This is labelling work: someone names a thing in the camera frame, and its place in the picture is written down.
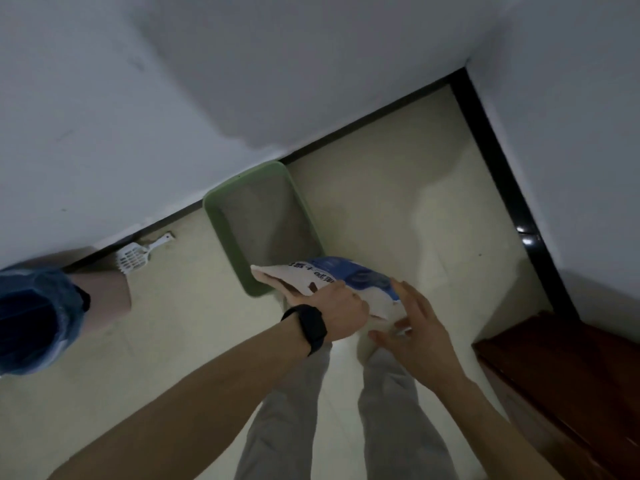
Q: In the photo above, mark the person's left fingers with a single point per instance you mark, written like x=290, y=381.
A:
x=361, y=314

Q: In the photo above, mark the brown wooden cabinet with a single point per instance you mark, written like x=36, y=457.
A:
x=565, y=389

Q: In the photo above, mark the grey trousers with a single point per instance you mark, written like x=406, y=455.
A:
x=395, y=424

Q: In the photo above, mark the black wristband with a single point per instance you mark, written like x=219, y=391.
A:
x=311, y=327

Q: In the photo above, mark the green litter tray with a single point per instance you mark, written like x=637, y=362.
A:
x=220, y=219

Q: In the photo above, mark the person's left forearm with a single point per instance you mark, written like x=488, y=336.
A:
x=200, y=404

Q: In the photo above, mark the person's right forearm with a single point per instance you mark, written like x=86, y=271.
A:
x=490, y=434

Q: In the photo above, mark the person's right hand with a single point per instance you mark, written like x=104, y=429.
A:
x=425, y=344

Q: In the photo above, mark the person's left hand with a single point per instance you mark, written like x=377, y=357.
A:
x=340, y=309

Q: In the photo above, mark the white and blue litter bag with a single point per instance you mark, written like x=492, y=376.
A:
x=325, y=277

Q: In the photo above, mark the grey cat litter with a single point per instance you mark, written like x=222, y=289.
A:
x=267, y=219

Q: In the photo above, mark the person's right thumb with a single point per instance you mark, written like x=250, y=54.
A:
x=384, y=336

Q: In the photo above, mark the white litter scoop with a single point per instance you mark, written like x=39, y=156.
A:
x=132, y=257

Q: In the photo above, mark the black baseboard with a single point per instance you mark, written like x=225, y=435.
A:
x=500, y=179

